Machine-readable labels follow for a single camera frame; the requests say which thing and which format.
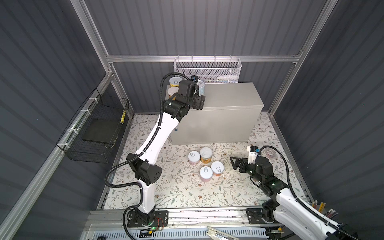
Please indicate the blue can white lid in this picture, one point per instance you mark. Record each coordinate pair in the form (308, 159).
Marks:
(201, 85)

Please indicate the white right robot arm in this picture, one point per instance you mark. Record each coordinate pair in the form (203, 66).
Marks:
(286, 208)

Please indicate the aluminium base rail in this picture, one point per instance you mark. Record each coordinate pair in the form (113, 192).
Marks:
(244, 223)

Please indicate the yellow tag on basket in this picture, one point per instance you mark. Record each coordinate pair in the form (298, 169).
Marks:
(123, 117)

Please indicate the orange can pull-tab lid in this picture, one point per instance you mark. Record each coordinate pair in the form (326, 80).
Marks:
(217, 168)

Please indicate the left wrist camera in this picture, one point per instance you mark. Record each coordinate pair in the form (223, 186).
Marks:
(194, 78)

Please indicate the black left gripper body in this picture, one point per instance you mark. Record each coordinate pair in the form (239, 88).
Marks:
(196, 103)

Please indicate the pink can white lid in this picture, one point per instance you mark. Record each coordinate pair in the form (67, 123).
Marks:
(194, 158)

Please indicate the grey metal cabinet box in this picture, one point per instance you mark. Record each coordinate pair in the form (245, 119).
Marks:
(229, 115)

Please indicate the white wire mesh basket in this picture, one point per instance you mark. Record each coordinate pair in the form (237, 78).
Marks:
(210, 70)

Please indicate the orange green can plastic lid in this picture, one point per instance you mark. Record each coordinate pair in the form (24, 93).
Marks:
(206, 155)

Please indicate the black wire basket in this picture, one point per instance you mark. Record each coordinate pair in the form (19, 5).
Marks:
(96, 132)

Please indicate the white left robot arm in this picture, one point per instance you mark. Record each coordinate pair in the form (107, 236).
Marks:
(143, 162)

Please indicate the yellow orange can plastic lid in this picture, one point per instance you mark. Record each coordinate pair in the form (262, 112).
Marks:
(172, 90)

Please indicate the yellow can pull-tab lid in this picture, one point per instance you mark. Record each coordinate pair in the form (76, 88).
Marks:
(175, 81)

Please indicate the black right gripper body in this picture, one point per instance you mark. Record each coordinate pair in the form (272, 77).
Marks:
(250, 169)

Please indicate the pink can pull-tab lid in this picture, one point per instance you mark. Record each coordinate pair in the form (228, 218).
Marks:
(206, 173)

